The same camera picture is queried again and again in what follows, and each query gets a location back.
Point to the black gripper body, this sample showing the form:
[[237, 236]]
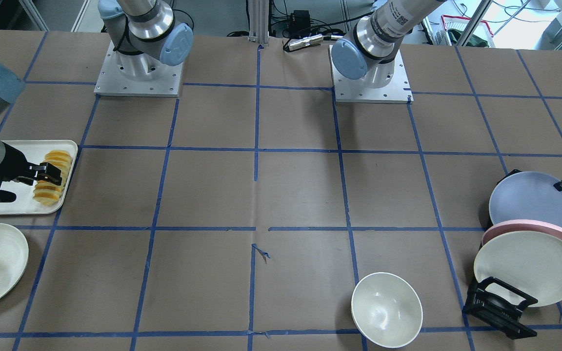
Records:
[[13, 162]]

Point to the blue plate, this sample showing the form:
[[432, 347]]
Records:
[[529, 195]]

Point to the pink plate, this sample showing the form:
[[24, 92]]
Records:
[[511, 226]]

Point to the cream plate in rack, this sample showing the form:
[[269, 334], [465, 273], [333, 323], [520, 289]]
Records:
[[527, 260]]

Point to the black plate rack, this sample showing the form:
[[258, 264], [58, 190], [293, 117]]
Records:
[[495, 310]]

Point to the white rectangular tray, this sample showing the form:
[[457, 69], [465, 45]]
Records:
[[34, 151]]

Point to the white bowl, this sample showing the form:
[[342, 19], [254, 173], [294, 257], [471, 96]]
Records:
[[386, 310]]

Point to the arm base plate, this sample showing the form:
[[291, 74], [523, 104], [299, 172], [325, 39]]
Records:
[[386, 83], [137, 76]]

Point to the aluminium frame post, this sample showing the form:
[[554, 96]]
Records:
[[258, 12]]

